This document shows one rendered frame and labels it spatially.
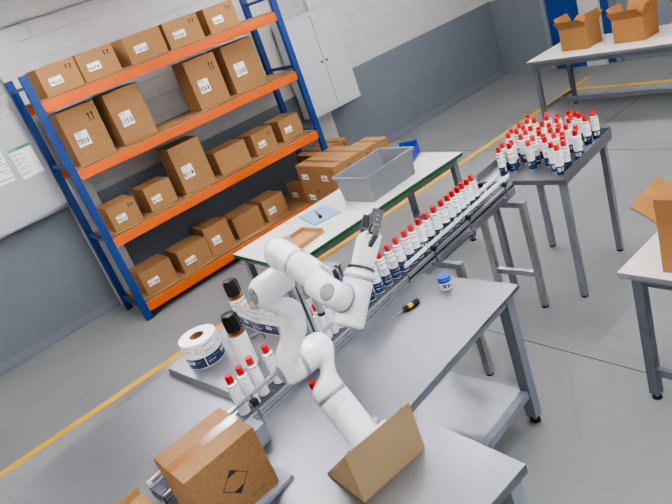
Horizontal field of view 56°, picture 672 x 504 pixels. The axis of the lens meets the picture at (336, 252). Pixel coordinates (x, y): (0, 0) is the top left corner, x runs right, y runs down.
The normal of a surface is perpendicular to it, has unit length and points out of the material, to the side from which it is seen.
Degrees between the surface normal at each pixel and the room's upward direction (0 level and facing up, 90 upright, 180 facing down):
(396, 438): 90
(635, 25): 90
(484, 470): 0
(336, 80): 90
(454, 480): 0
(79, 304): 90
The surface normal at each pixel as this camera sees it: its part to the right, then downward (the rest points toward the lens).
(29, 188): 0.62, 0.12
